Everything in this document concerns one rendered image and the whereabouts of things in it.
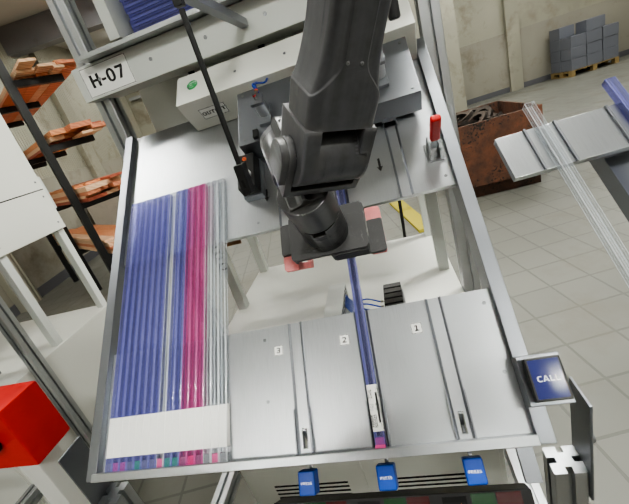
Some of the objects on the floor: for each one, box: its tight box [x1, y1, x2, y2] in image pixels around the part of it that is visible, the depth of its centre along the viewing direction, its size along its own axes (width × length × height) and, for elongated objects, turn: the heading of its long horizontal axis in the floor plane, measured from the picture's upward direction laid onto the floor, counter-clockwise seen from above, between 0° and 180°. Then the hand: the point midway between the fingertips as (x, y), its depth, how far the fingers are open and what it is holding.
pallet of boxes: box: [549, 14, 619, 80], centre depth 830 cm, size 105×70×104 cm
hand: (341, 255), depth 56 cm, fingers open, 9 cm apart
